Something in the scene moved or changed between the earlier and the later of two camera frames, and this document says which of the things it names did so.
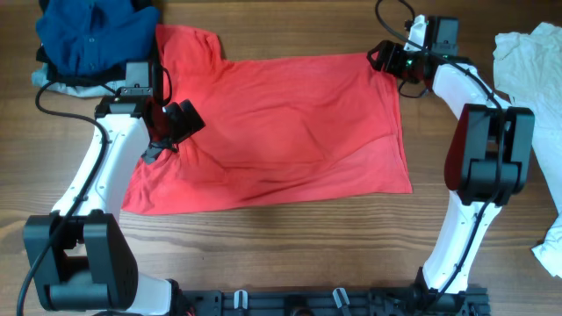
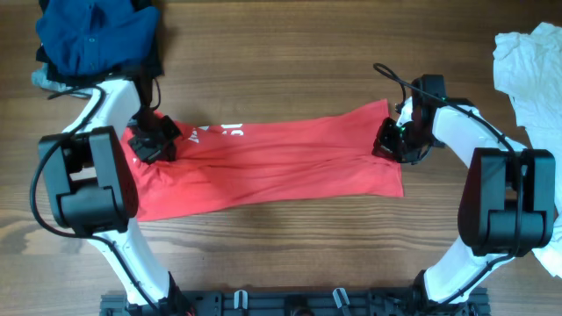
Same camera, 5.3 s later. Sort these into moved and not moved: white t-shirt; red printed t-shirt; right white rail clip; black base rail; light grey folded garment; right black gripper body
Moved: red printed t-shirt; right black gripper body
Not moved: light grey folded garment; black base rail; right white rail clip; white t-shirt
